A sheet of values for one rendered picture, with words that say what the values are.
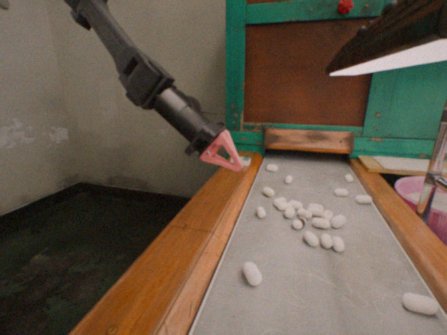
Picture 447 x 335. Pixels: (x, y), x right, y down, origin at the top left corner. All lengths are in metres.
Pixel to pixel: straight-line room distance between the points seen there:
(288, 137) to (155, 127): 1.37
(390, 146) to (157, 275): 0.86
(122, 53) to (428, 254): 0.64
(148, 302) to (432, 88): 0.98
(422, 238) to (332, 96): 0.57
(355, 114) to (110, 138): 1.96
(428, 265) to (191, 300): 0.34
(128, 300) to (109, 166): 2.19
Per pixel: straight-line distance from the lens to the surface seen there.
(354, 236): 0.55
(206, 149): 0.47
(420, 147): 1.06
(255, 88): 0.98
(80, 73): 2.52
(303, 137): 0.93
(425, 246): 0.54
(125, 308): 0.36
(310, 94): 0.97
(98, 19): 0.72
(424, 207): 0.65
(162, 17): 2.05
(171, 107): 0.48
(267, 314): 0.37
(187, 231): 0.47
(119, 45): 0.60
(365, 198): 0.69
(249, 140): 0.99
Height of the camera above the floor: 1.01
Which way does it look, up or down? 18 degrees down
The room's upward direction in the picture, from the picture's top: straight up
